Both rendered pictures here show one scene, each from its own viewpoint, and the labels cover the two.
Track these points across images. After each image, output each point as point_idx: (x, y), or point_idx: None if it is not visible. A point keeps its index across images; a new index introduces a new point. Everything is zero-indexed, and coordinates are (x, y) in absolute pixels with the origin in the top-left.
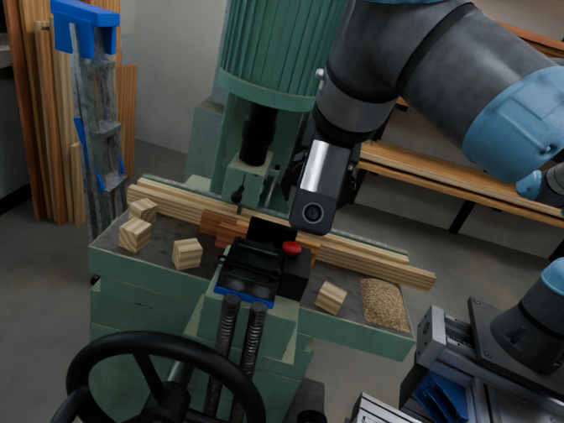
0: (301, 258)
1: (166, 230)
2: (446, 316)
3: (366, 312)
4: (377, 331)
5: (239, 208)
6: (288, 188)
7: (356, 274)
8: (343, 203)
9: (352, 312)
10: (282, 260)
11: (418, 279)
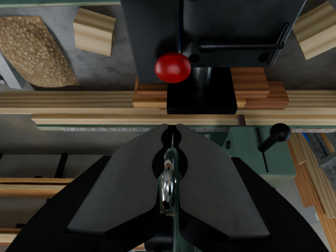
0: (149, 54)
1: (327, 68)
2: (2, 80)
3: (45, 31)
4: (16, 2)
5: (242, 121)
6: (269, 214)
7: (85, 86)
8: (42, 217)
9: (61, 24)
10: (183, 40)
11: (14, 101)
